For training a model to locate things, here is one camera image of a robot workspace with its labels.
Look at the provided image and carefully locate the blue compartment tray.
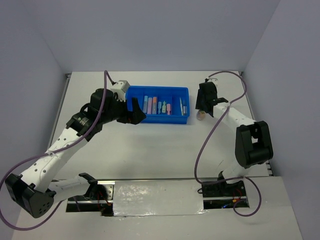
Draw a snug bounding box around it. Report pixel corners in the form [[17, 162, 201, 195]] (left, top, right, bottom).
[[125, 85, 190, 124]]

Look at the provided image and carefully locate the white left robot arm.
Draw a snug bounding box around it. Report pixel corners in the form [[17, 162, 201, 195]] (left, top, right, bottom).
[[5, 88, 146, 219]]

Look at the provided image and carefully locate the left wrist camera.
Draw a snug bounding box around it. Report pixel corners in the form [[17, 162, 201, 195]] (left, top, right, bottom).
[[110, 80, 131, 102]]

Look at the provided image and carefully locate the orange highlighter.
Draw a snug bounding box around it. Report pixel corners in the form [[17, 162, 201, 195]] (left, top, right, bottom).
[[152, 96, 158, 115]]

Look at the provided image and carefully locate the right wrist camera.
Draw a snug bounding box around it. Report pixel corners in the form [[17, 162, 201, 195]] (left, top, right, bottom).
[[204, 77, 219, 87]]

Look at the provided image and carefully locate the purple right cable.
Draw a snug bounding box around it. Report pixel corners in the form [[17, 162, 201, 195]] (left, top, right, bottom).
[[194, 70, 263, 217]]

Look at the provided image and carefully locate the light blue highlighter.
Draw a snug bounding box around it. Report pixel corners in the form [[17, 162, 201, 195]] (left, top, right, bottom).
[[142, 95, 149, 114]]

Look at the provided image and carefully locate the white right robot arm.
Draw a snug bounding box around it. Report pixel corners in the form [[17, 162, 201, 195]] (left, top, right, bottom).
[[193, 81, 274, 196]]

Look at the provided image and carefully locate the green highlighter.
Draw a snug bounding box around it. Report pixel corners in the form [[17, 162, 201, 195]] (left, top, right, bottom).
[[161, 101, 167, 114]]

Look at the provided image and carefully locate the pink highlighter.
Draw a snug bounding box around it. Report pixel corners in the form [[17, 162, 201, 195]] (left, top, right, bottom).
[[166, 103, 172, 116]]

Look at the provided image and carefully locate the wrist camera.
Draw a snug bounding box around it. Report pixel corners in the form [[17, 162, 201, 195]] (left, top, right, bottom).
[[204, 77, 219, 87], [110, 80, 131, 102]]

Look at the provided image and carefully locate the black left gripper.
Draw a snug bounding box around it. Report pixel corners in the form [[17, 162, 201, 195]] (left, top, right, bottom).
[[101, 95, 147, 125]]

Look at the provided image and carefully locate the purple highlighter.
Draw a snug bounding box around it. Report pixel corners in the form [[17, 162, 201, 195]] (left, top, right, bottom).
[[147, 97, 153, 115]]

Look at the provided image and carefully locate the pink capped glue stick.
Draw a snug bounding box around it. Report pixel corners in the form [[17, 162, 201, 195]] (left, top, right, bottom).
[[196, 110, 206, 121]]

